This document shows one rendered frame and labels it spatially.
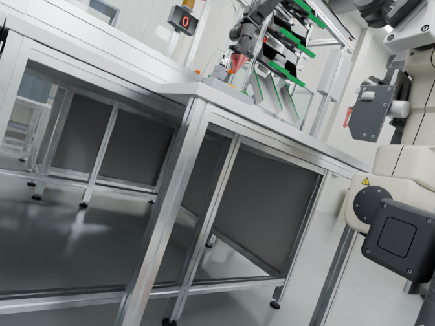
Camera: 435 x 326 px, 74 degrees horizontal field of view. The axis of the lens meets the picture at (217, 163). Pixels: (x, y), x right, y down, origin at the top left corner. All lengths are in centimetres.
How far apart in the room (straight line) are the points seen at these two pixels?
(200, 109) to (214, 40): 540
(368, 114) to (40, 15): 89
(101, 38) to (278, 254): 145
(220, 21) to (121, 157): 406
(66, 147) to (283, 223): 182
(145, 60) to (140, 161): 199
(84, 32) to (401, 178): 90
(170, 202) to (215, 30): 554
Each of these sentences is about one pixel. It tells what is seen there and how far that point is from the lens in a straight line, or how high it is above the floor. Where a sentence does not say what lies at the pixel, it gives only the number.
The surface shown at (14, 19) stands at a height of 85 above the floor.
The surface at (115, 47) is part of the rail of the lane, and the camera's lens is 94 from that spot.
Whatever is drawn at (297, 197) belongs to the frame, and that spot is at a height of 62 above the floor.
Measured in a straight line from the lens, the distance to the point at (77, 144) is 267.
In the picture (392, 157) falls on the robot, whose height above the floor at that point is 86.
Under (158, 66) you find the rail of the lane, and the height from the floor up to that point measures 92.
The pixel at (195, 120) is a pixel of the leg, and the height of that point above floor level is 78.
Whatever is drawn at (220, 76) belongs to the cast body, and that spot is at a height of 104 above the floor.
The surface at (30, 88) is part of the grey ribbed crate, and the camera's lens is 292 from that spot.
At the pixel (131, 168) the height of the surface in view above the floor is 30.
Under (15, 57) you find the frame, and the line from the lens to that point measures 82.
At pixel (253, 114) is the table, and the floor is 84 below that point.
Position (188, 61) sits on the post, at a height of 134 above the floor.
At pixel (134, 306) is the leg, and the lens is 80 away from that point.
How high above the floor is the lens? 73
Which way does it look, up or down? 2 degrees down
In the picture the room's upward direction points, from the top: 19 degrees clockwise
